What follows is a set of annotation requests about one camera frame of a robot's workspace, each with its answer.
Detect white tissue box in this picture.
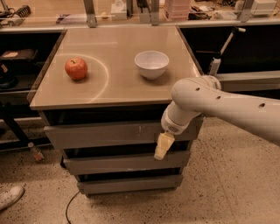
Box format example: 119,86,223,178
111,0,127,20

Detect grey drawer cabinet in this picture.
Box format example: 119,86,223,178
28,26,202,184

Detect white handheld tool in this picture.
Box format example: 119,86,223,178
207,27,246,76

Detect white bowl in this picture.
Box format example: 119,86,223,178
134,51,170,80

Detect white box on bench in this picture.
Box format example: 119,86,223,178
250,0,277,16

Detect small bottle on floor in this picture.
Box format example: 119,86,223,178
28,142,45,162

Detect red apple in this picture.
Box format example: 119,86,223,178
65,58,88,81

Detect black floor cable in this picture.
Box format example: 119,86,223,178
65,191,81,224

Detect black box on shelf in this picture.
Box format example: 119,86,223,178
0,49,37,61

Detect grey bottom drawer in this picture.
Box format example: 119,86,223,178
77,174,183,195

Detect white shoe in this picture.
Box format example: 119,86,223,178
0,185,25,211

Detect grey drawer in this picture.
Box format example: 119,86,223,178
64,150,190,175
77,174,183,195
43,116,205,151

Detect grey middle drawer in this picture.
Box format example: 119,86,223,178
64,150,190,175

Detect pink stacked trays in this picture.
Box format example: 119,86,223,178
164,0,191,21

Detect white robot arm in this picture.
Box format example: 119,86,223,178
154,75,280,160

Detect grey top drawer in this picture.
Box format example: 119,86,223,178
43,116,205,151

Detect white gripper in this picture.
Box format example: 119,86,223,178
154,110,187,160

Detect black coiled spring tool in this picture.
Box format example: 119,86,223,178
16,5,31,18

